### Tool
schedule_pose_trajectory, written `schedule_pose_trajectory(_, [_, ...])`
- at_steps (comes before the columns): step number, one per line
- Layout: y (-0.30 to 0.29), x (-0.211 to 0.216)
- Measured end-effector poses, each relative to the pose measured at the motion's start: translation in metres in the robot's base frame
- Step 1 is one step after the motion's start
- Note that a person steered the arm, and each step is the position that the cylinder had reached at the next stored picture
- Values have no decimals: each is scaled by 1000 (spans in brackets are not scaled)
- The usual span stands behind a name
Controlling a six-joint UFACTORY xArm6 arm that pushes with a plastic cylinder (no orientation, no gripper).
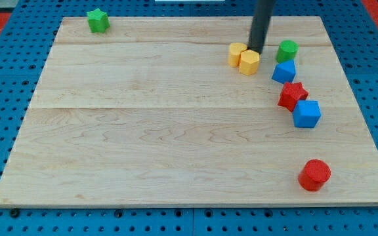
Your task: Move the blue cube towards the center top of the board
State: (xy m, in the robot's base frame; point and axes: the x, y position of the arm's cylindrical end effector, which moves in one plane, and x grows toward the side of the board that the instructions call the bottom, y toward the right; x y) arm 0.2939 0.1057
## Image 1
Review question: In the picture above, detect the wooden board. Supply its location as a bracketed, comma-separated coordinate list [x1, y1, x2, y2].
[0, 16, 378, 208]

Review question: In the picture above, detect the blue cube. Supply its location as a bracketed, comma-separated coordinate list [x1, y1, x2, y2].
[292, 100, 322, 128]

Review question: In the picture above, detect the yellow hexagon block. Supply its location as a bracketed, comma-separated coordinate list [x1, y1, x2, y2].
[239, 50, 260, 75]

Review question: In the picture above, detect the yellow rounded block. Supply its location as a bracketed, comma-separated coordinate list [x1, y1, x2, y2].
[227, 42, 247, 68]

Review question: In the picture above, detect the red star block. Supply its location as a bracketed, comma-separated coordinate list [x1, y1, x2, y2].
[278, 82, 308, 112]

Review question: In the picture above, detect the blue triangular block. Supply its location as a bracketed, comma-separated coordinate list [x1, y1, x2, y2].
[272, 60, 297, 84]

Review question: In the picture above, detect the green cylinder block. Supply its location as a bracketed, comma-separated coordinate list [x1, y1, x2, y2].
[276, 40, 299, 63]

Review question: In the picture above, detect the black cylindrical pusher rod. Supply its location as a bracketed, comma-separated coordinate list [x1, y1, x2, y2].
[247, 0, 276, 54]

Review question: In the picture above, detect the green star block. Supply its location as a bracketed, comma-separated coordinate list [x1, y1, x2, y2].
[87, 8, 110, 33]

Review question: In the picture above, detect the red cylinder block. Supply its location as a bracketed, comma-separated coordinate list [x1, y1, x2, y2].
[298, 159, 331, 191]

